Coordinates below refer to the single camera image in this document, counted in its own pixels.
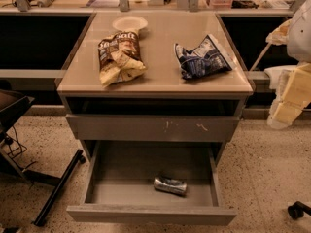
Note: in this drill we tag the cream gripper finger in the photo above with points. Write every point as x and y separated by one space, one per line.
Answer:
279 36
293 95

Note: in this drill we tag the silver blue redbull can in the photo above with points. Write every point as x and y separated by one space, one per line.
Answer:
169 185

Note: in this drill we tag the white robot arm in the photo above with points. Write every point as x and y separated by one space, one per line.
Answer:
299 35

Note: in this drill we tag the grey drawer cabinet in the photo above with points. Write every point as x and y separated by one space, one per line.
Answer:
161 91

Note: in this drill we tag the open lower drawer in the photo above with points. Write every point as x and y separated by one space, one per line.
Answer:
120 185

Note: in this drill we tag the closed upper drawer front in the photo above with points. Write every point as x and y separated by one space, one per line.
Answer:
153 128

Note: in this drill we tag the white stick with dark tip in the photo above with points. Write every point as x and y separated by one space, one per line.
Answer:
261 55

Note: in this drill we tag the white curved chair armrest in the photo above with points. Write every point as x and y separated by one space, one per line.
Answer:
278 75

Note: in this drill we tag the blue chip bag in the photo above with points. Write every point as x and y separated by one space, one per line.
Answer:
207 59

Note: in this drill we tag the black chair caster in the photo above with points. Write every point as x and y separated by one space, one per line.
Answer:
298 210

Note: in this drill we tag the brown salt chip bag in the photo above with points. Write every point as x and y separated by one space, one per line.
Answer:
119 58

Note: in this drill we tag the black cart with legs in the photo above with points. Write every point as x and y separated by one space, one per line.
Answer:
13 106

